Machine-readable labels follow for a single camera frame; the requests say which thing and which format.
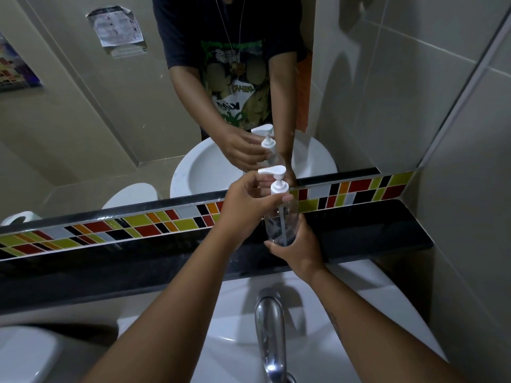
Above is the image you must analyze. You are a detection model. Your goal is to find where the black stone shelf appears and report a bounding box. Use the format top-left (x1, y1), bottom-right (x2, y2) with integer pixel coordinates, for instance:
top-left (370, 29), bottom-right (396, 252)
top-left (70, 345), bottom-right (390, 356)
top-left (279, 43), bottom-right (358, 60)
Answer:
top-left (0, 199), bottom-right (435, 315)

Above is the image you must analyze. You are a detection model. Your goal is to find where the wall mirror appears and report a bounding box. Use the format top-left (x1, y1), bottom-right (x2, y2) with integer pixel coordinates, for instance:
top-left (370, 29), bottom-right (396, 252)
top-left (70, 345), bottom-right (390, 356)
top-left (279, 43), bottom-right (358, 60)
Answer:
top-left (0, 0), bottom-right (511, 232)

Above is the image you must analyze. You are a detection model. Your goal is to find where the chrome faucet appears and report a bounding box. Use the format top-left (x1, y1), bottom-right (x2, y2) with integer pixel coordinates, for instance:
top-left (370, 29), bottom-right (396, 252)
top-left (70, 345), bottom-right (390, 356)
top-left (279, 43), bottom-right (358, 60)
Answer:
top-left (255, 296), bottom-right (297, 383)

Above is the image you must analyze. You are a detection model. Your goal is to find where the white ceramic sink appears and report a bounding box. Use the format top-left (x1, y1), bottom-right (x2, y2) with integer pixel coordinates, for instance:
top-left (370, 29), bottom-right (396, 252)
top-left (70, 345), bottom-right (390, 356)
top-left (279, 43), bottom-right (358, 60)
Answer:
top-left (116, 259), bottom-right (448, 383)

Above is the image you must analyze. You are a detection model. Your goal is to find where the person's right forearm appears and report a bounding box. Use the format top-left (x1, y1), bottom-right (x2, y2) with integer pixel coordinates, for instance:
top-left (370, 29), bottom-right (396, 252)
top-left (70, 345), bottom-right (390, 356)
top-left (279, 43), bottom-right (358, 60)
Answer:
top-left (305, 266), bottom-right (469, 383)

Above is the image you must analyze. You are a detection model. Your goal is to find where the person's left forearm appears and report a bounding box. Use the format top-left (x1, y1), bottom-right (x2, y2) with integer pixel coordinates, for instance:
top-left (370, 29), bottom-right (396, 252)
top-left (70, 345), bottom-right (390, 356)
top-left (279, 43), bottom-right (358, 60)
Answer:
top-left (82, 224), bottom-right (245, 383)

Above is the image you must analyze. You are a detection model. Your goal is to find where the white toilet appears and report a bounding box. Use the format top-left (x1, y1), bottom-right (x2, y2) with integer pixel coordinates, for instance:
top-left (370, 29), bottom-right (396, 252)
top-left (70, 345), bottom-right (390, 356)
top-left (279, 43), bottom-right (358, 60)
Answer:
top-left (0, 325), bottom-right (61, 383)

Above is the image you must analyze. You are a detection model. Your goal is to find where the person's right hand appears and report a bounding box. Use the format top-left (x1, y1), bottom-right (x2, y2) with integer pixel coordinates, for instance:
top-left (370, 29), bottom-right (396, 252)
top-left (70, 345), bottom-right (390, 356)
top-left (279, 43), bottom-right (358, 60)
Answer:
top-left (264, 214), bottom-right (326, 283)

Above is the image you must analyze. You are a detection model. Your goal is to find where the clear pump bottle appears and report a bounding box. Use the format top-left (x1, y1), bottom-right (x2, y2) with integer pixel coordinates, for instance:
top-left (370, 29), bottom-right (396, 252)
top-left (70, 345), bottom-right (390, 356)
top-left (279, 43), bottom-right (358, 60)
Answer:
top-left (257, 165), bottom-right (300, 248)

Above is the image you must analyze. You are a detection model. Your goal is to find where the person's left hand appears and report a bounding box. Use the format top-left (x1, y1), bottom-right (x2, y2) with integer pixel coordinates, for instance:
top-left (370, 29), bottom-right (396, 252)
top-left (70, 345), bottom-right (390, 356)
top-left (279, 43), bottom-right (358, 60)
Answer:
top-left (215, 170), bottom-right (294, 249)

